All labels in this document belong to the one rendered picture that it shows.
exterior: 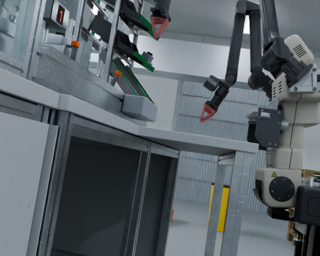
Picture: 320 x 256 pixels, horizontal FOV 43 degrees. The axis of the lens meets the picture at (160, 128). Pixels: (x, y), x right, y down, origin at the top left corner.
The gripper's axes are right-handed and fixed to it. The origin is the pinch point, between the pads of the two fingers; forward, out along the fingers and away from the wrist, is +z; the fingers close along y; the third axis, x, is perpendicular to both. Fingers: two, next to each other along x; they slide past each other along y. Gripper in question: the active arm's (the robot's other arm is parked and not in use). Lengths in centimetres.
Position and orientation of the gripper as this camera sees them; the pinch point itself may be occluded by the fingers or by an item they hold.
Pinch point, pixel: (156, 35)
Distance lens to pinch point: 161.5
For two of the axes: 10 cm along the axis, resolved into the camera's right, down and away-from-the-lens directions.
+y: -2.0, -1.2, -9.7
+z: -1.9, 9.8, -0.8
